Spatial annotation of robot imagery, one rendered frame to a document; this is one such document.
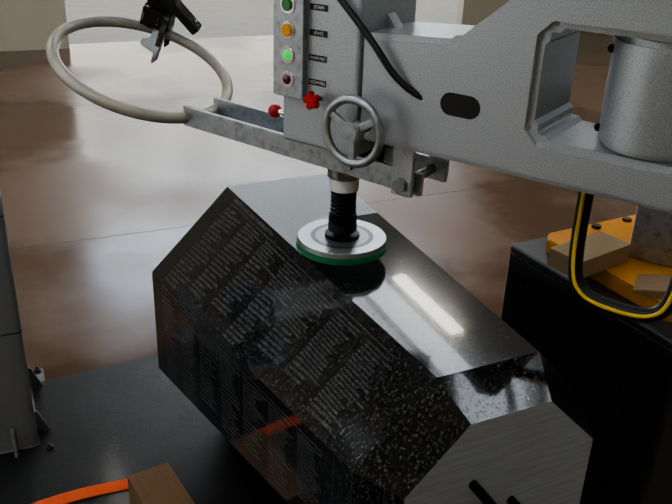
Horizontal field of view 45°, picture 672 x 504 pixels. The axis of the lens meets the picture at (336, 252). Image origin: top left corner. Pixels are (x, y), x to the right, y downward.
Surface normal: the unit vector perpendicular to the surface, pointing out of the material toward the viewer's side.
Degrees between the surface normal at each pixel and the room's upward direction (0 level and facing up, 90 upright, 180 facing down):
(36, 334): 0
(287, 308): 45
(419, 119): 90
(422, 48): 90
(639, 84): 90
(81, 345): 0
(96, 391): 0
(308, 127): 90
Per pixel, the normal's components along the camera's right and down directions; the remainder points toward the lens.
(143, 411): 0.04, -0.90
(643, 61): -0.71, 0.28
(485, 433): 0.43, 0.40
